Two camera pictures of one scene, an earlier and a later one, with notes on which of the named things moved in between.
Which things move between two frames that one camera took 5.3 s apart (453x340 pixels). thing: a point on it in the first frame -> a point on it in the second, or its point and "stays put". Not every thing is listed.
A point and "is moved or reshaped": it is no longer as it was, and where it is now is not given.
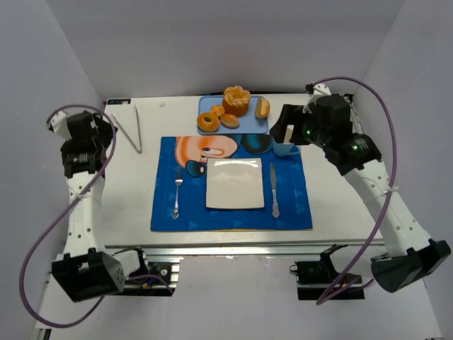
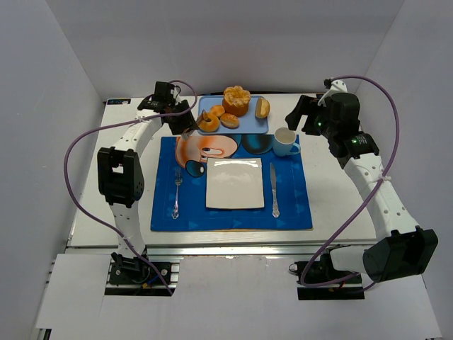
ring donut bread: x=207 y=122 stays put
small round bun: x=218 y=110 stays put
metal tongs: x=139 y=148 is moved or reshaped
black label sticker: x=118 y=101 stays put
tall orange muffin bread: x=235 y=101 stays put
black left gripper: x=104 y=132 -> x=180 y=120
